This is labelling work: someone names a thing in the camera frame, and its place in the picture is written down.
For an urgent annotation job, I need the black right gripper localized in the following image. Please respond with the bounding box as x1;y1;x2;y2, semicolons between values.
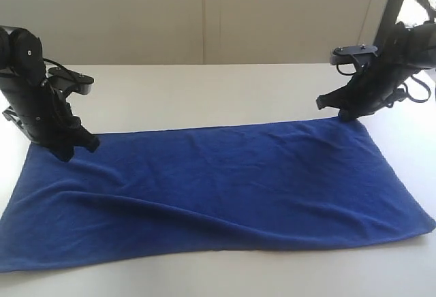
315;54;409;122

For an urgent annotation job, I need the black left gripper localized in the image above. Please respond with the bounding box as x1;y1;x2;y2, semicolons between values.
1;75;100;162

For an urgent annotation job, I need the blue terry towel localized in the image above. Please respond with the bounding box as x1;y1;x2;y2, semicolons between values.
1;118;435;272

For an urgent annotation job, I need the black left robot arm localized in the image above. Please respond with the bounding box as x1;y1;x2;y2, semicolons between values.
1;27;99;162

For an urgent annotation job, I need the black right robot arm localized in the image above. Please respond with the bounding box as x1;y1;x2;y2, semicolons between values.
316;21;435;122

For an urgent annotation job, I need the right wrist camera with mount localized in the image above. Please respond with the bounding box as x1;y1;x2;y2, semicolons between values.
330;44;378;76

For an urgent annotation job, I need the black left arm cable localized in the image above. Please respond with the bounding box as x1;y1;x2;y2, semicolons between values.
42;57;74;76

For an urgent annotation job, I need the dark window frame post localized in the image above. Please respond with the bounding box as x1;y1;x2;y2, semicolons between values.
359;0;403;47

